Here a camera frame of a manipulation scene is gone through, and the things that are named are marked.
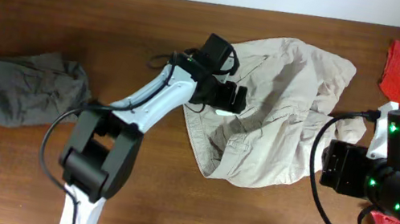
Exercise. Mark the grey crumpled garment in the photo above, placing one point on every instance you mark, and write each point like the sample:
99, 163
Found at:
36, 89

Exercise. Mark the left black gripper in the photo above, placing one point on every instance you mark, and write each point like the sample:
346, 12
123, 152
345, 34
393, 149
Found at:
229, 97

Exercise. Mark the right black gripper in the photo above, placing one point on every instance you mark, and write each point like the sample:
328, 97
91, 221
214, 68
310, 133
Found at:
332, 163

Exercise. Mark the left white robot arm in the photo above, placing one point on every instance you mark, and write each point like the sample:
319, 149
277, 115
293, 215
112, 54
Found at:
100, 153

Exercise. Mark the beige cargo shorts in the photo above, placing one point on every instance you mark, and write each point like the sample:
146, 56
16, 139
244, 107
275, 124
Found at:
292, 87

